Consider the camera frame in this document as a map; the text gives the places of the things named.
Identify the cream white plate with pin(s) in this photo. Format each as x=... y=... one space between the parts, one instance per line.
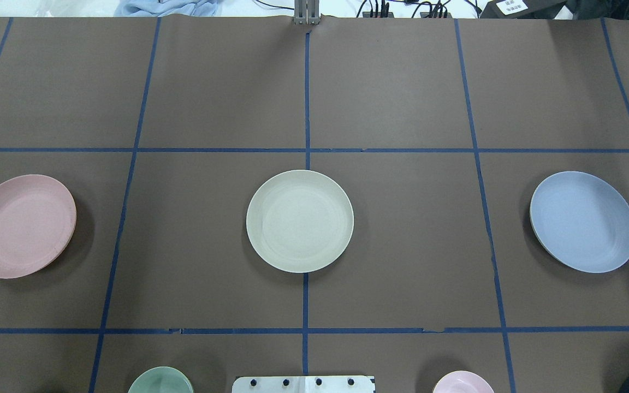
x=300 y=221

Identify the black box with label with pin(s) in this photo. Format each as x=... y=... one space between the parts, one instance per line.
x=540 y=10

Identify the green bowl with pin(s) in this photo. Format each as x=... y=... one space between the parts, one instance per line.
x=161 y=379

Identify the pink plate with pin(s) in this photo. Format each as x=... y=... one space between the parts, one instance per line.
x=38 y=216

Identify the pink bowl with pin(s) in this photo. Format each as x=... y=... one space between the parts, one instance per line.
x=462 y=381

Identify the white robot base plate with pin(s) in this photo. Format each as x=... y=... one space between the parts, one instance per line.
x=336 y=383

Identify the aluminium frame post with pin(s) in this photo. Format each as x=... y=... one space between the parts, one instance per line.
x=307 y=12

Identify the light blue cloth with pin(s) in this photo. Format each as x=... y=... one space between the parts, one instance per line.
x=164 y=8

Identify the black power strip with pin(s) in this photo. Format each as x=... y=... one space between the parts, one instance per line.
x=404 y=9

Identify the blue plate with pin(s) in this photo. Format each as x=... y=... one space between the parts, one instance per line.
x=581 y=221

